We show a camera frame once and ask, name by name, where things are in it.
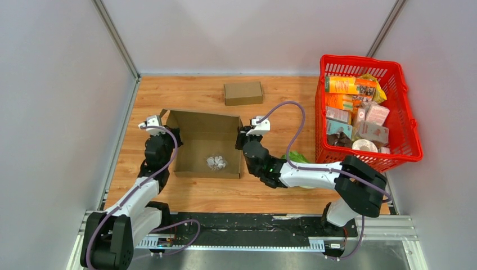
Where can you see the teal box package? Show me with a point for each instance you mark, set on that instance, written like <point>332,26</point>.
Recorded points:
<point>335,127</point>

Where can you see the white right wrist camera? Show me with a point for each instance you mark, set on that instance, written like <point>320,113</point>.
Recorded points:
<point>260,125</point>

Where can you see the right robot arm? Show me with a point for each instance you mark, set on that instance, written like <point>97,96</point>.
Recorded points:
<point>361,188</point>

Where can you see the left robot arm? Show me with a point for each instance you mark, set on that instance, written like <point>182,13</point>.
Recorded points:
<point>110,236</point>

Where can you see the aluminium frame post right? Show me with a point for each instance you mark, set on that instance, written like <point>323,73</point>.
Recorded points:
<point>386,27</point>

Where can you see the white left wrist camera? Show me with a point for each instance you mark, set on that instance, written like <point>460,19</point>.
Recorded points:
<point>152,122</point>

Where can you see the brown cardboard sheet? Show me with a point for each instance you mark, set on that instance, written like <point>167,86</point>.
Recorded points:
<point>203,135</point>

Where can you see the brown cardboard box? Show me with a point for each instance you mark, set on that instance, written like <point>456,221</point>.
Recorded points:
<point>245,93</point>

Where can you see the brown chocolate package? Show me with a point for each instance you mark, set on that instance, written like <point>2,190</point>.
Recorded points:
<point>339,140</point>

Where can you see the aluminium frame post left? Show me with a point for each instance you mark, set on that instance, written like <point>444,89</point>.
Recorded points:
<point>114,34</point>

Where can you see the green lettuce head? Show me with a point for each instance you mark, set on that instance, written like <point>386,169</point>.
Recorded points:
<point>296,157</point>

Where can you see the aluminium frame post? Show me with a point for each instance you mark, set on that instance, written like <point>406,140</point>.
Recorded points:
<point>386,27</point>
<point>114,34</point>

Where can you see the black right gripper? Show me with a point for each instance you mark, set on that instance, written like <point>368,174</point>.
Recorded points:
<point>242,137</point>

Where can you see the white tape roll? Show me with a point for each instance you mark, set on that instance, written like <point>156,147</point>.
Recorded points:
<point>364,145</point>

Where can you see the clear bag white parts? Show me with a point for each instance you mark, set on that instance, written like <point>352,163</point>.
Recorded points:
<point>217,162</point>

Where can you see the pink white package lower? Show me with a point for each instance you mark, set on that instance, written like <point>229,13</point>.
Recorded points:
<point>372,132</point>

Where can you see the pink snack package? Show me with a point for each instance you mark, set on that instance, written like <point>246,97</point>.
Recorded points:
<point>377,114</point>

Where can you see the orange sponge pack lower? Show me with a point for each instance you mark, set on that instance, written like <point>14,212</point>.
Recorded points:
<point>340,101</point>

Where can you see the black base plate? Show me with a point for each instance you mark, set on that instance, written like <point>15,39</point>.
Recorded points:
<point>245,230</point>

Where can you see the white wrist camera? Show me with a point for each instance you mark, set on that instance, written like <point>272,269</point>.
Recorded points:
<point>260,125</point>
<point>152,122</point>

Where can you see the red plastic basket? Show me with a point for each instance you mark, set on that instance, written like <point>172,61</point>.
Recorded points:
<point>362,109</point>

